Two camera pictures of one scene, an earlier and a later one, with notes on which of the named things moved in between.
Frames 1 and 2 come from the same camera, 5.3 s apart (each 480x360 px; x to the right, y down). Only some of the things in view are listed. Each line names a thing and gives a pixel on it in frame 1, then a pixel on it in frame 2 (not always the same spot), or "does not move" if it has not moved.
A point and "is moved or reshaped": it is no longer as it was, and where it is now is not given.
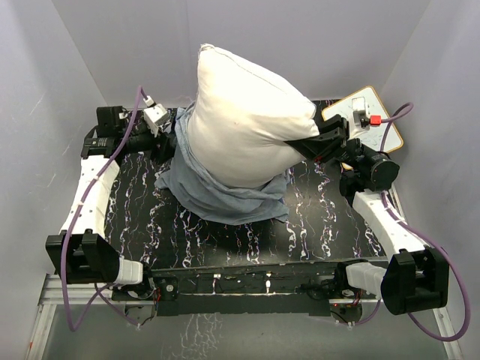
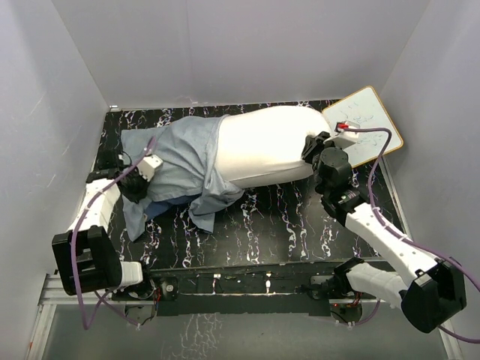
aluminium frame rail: [55, 292] does not move
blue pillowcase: [217, 202] -> [187, 178]
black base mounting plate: [278, 289] does not move
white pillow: [241, 120] is moved or reshaped
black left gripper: [161, 149] -> [144, 185]
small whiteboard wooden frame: [374, 136] does not move
